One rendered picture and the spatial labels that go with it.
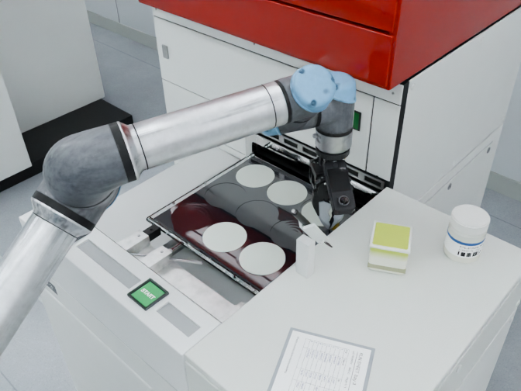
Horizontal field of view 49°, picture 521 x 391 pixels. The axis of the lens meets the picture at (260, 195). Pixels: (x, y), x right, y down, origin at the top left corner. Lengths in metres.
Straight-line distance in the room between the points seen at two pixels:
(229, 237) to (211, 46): 0.55
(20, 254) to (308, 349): 0.50
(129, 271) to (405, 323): 0.53
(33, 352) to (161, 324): 1.36
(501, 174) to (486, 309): 1.96
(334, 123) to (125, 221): 0.64
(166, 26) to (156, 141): 0.85
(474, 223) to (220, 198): 0.60
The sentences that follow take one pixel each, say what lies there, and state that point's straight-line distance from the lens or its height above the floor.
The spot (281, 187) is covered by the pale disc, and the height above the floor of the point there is 0.90.
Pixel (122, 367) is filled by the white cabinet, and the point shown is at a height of 0.71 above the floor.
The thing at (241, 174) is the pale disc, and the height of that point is 0.90.
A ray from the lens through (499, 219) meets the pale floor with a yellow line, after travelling 2.91.
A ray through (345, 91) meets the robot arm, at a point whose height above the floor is 1.26.
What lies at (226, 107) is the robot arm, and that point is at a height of 1.32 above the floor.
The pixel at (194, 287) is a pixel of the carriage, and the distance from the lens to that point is 1.21.
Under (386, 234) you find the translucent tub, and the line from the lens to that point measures 1.10.
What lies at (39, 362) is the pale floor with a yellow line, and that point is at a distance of 2.33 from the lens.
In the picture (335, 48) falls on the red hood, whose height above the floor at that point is 1.28.
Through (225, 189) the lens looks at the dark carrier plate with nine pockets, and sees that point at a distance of 1.42.
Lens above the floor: 1.76
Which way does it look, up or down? 38 degrees down
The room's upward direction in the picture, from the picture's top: 2 degrees counter-clockwise
